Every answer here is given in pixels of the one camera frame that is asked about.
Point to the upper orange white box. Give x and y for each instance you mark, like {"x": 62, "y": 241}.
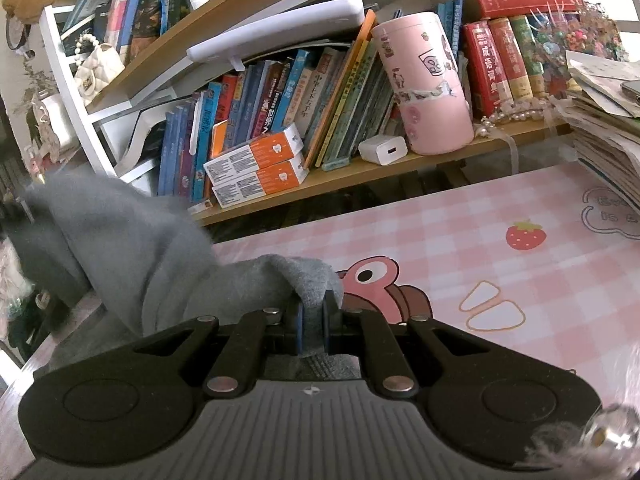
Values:
{"x": 259, "y": 153}

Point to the wooden white bookshelf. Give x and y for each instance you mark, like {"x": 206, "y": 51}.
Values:
{"x": 117, "y": 129}

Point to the grey knit garment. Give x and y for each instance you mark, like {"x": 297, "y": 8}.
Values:
{"x": 152, "y": 267}

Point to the pink cylindrical tumbler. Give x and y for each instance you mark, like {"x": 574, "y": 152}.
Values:
{"x": 419, "y": 64}

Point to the white USB charger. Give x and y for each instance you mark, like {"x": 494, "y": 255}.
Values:
{"x": 383, "y": 150}

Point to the lower orange white box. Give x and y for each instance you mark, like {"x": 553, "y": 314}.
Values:
{"x": 274, "y": 179}

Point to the white desk lamp head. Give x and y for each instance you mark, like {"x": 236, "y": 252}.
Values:
{"x": 281, "y": 30}

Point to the orange white box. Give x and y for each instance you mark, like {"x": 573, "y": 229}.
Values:
{"x": 259, "y": 153}
{"x": 274, "y": 179}

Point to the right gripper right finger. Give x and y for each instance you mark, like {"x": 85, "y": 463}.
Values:
{"x": 332, "y": 326}

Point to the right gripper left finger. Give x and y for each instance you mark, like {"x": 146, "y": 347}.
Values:
{"x": 294, "y": 327}

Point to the stack of papers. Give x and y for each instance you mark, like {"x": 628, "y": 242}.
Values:
{"x": 604, "y": 114}

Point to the red thick dictionary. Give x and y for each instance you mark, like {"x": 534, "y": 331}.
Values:
{"x": 489, "y": 86}

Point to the pink checkered table mat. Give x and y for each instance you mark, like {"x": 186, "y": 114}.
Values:
{"x": 546, "y": 263}

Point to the white quilted handbag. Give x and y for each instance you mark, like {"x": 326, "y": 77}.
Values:
{"x": 101, "y": 67}

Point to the row of leaning books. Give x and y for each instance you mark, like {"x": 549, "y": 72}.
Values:
{"x": 289, "y": 86}

